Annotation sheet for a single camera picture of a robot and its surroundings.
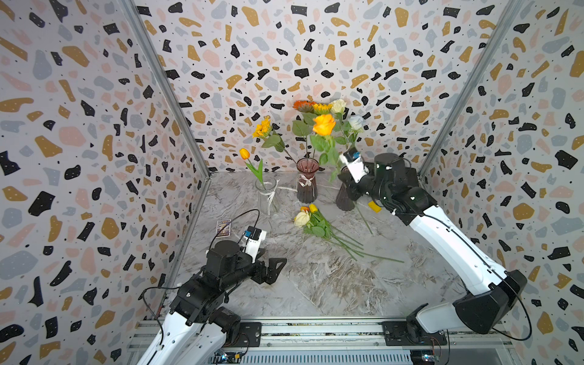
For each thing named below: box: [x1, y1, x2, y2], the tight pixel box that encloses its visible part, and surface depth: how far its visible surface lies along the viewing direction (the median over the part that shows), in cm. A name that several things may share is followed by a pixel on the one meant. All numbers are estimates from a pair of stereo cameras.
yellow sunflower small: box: [252, 115, 298, 165], surface depth 84 cm
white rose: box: [347, 114, 365, 146], surface depth 92 cm
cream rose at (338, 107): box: [330, 98, 346, 121], surface depth 89 cm
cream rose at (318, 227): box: [293, 211, 404, 264], surface depth 99 cm
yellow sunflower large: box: [312, 103, 334, 115], surface depth 87 cm
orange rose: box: [310, 113, 339, 183], surface depth 67 cm
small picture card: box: [215, 219, 232, 239], surface depth 101 cm
